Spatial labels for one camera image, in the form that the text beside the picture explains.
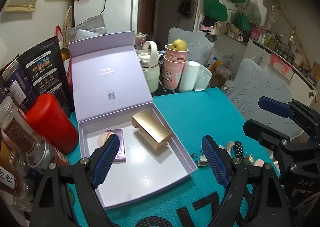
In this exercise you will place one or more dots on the row of bottles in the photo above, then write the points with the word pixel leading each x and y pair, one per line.
pixel 280 42

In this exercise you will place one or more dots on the white paper towel roll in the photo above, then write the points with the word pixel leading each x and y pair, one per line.
pixel 190 77

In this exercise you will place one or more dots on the translucent claw hair clip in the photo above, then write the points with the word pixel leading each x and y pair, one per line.
pixel 226 146

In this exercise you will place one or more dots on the orange jar with white label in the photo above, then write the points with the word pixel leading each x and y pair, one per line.
pixel 11 182

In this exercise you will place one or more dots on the black and pink bag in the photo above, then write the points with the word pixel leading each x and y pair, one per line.
pixel 208 26

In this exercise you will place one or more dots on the clear jar brown contents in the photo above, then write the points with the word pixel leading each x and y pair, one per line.
pixel 16 124

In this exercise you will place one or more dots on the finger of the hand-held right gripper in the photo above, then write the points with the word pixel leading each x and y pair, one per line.
pixel 273 106
pixel 265 131

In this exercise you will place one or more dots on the pile of plastic bags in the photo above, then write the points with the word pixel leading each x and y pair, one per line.
pixel 221 69

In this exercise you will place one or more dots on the black polka-dot hair clip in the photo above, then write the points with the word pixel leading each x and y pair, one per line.
pixel 238 149

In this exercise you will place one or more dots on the pink compact with yellow stripe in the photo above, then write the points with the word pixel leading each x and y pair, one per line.
pixel 102 139

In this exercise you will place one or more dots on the white fridge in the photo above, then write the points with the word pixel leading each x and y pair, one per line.
pixel 120 12

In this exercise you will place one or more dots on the lilac gift box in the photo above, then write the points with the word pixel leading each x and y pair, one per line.
pixel 150 174

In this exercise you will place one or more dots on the teal bubble mat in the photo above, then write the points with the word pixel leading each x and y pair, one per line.
pixel 200 117

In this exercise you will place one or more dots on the grey leaf-pattern chair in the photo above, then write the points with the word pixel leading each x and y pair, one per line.
pixel 197 44
pixel 260 84

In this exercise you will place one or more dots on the printed pink mug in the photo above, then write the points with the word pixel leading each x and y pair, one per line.
pixel 140 39

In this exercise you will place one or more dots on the black printed pouch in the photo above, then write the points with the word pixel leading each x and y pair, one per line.
pixel 47 72

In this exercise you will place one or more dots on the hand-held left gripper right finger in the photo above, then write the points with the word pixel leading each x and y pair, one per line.
pixel 215 162

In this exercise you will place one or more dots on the yellow pear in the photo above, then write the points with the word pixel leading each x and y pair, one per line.
pixel 178 44

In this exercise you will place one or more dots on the grey plastic bag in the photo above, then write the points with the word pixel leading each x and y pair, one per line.
pixel 92 26

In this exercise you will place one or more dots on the purple signed card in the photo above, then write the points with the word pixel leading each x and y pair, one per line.
pixel 121 147

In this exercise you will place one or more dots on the dark hanging shoulder bag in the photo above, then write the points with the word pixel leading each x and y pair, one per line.
pixel 185 5

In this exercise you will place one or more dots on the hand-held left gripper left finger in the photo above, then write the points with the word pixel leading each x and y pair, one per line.
pixel 106 159

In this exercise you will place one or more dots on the white counter cabinet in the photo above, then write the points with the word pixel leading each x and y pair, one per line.
pixel 297 84

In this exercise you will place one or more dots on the pink cloth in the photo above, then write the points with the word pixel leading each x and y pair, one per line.
pixel 280 62

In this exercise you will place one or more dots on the pink panda paper cup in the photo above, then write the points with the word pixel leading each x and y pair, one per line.
pixel 173 74

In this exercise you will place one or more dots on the plain pink round compact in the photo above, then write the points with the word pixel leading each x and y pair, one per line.
pixel 259 162

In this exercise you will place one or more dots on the white claw hair clip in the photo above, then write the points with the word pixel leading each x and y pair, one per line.
pixel 202 160

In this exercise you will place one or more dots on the brown door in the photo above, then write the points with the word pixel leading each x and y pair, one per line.
pixel 147 10

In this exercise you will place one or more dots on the gold cardboard box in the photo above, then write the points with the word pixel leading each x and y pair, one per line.
pixel 150 127

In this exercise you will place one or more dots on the clear jar red-brown contents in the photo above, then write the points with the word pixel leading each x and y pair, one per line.
pixel 42 154

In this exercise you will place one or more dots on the dark purple filled jar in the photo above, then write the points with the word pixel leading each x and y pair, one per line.
pixel 18 84

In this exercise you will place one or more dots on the red canister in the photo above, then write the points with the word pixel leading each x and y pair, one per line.
pixel 52 124

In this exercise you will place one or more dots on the woven straw fan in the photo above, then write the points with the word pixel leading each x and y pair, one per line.
pixel 68 24

